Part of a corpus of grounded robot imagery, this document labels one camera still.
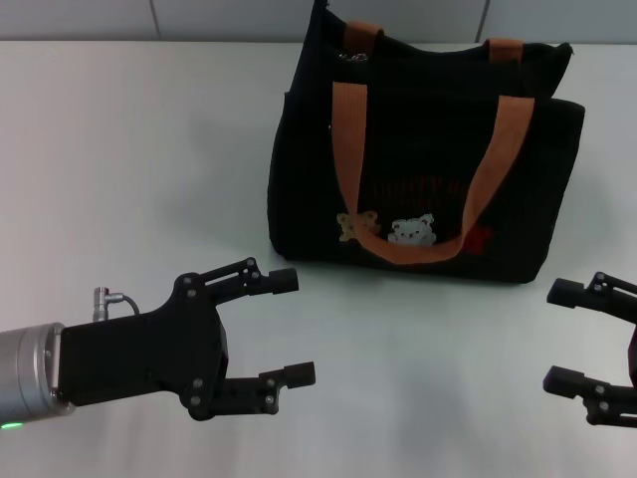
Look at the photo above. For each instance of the silver metal zipper pull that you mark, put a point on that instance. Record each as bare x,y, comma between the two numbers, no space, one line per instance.
353,58

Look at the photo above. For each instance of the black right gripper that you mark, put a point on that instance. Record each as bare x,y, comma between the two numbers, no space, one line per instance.
633,358

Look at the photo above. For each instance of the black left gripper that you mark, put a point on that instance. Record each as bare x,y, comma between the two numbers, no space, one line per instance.
149,353

